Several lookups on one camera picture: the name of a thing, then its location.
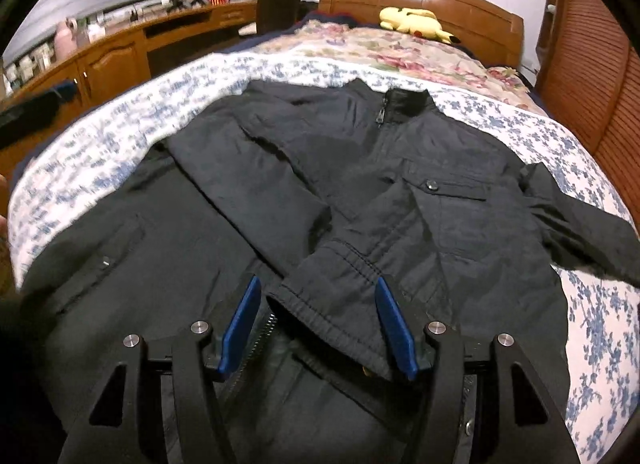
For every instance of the wooden cabinet desk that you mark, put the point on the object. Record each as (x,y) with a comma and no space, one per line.
(110,59)

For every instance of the wooden louvered wardrobe door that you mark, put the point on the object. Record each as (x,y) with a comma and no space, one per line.
(590,69)

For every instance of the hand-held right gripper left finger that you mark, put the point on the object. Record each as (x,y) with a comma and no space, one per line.
(242,329)

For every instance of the blue floral bed sheet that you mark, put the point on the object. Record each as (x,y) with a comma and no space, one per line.
(600,344)

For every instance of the black jacket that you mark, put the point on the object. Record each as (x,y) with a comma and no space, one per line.
(350,184)

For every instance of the pink floral quilt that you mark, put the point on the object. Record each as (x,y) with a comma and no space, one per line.
(400,54)

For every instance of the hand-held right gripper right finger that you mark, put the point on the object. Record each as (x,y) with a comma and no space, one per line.
(395,329)

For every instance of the dark chair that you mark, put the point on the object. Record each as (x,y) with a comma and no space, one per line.
(280,4)

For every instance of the yellow plush toy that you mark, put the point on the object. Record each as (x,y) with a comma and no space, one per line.
(405,19)

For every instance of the group of small jars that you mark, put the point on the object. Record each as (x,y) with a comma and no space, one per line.
(30,64)

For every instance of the pink bottle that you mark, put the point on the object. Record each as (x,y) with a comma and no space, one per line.
(65,42)

